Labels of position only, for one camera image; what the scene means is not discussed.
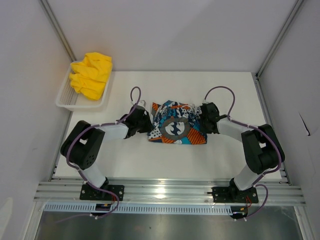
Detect colourful patterned shorts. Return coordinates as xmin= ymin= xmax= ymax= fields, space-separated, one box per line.
xmin=147 ymin=100 xmax=208 ymax=145

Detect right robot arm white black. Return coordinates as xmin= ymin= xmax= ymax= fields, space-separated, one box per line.
xmin=200 ymin=102 xmax=285 ymax=203

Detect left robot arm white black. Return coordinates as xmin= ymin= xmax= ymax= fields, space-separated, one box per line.
xmin=60 ymin=106 xmax=153 ymax=200

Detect yellow shorts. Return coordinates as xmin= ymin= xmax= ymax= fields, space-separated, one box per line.
xmin=69 ymin=52 xmax=113 ymax=101

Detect white plastic basket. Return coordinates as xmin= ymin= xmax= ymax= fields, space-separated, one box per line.
xmin=55 ymin=66 xmax=114 ymax=112

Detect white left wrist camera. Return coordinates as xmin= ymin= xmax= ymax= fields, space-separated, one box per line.
xmin=138 ymin=100 xmax=146 ymax=109

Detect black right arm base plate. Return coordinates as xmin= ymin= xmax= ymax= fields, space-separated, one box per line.
xmin=207 ymin=186 xmax=259 ymax=204

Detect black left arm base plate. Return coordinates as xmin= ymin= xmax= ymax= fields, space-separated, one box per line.
xmin=79 ymin=184 xmax=125 ymax=201

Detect aluminium mounting rail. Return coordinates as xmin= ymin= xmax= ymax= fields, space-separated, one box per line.
xmin=33 ymin=178 xmax=306 ymax=206

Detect slotted grey cable duct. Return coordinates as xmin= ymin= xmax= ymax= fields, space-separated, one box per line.
xmin=43 ymin=202 xmax=233 ymax=216

